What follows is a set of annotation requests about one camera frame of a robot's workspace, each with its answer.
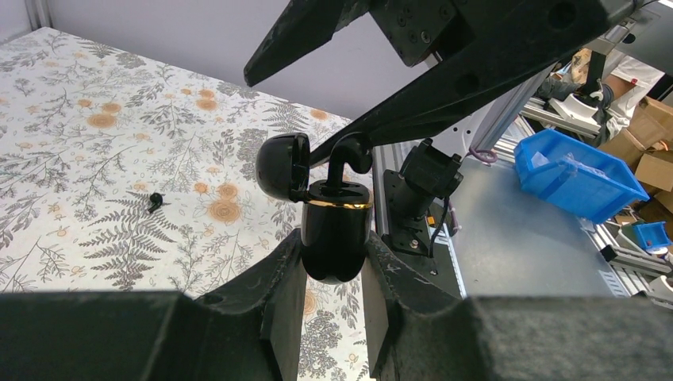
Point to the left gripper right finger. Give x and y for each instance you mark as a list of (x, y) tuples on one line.
[(416, 331)]

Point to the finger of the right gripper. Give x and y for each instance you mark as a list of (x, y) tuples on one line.
[(302, 27)]

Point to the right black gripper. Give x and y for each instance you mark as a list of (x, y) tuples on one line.
[(509, 42)]

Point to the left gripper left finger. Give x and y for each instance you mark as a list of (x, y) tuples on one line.
[(247, 329)]

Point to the black earbud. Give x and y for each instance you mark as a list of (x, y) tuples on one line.
[(355, 150), (156, 201)]

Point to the black earbud case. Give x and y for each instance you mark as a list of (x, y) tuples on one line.
[(336, 222)]

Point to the blue plastic bin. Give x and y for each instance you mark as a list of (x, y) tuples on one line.
[(652, 235), (575, 177)]

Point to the cardboard boxes stack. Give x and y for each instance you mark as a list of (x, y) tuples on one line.
[(634, 127)]

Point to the floral patterned table mat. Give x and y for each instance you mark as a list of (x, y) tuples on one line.
[(89, 132)]

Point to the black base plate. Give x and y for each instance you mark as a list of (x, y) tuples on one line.
[(410, 238)]

